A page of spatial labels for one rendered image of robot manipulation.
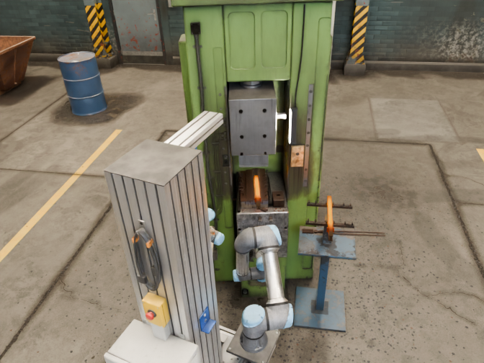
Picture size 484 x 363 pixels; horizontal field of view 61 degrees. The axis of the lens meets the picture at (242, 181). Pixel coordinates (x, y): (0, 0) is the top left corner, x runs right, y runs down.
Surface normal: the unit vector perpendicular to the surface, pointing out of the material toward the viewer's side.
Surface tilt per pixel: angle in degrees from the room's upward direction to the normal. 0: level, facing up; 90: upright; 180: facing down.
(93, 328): 0
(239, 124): 90
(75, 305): 0
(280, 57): 90
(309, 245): 0
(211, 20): 90
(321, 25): 90
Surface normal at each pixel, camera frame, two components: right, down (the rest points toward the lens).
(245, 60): 0.01, 0.55
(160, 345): -0.04, -0.83
